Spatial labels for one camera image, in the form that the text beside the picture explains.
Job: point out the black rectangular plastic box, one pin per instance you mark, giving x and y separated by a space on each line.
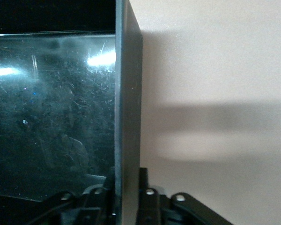
61 105

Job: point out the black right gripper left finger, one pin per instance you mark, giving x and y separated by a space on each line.
93 208

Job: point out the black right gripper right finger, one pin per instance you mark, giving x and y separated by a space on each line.
159 208

